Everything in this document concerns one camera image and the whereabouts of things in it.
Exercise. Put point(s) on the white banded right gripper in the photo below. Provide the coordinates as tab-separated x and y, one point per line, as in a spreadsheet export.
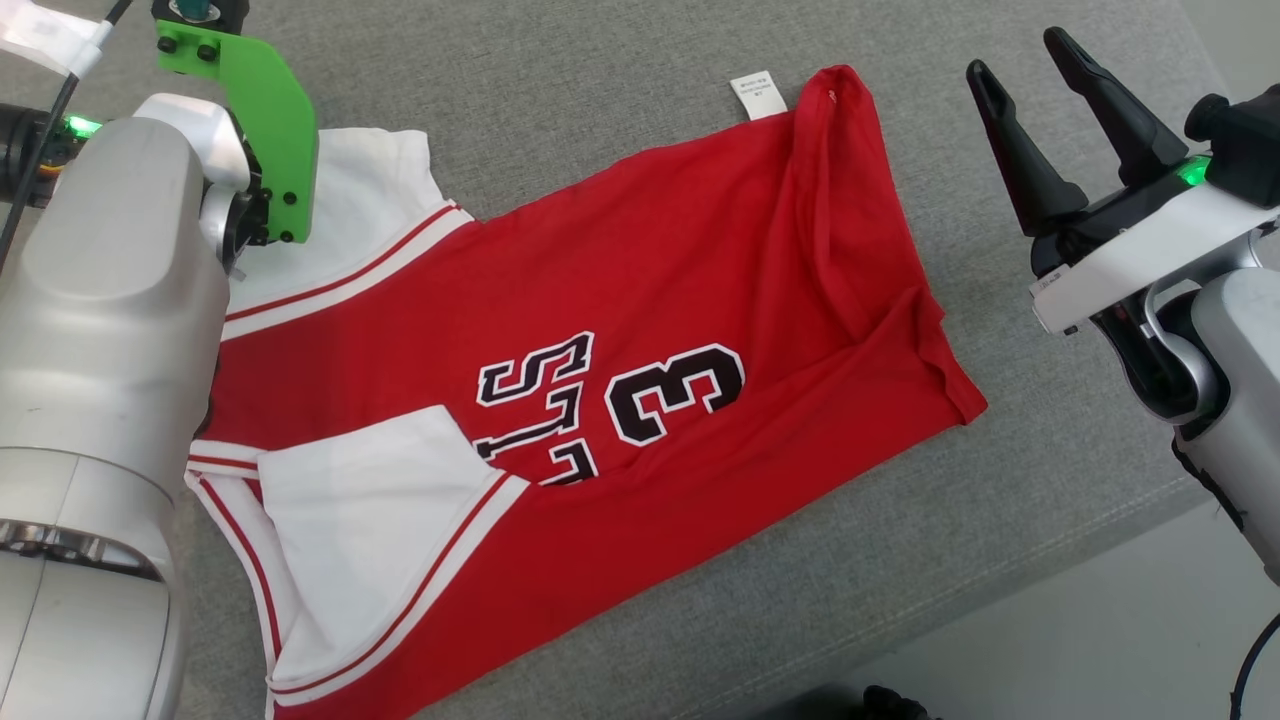
1150	250

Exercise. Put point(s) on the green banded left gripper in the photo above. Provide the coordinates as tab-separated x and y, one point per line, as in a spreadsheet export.
270	130

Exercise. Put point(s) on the red white basketball jersey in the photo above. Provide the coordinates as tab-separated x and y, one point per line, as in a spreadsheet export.
700	250

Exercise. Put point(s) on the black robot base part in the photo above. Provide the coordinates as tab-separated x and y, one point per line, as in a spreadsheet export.
890	705

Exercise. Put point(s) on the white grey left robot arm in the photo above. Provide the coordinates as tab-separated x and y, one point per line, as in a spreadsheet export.
110	330

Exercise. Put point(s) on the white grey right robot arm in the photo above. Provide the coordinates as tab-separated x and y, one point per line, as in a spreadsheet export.
1240	400

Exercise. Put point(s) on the grey fabric sofa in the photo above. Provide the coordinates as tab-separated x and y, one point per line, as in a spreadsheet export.
600	70

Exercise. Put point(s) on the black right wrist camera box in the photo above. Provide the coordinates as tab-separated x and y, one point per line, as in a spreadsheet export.
1245	140

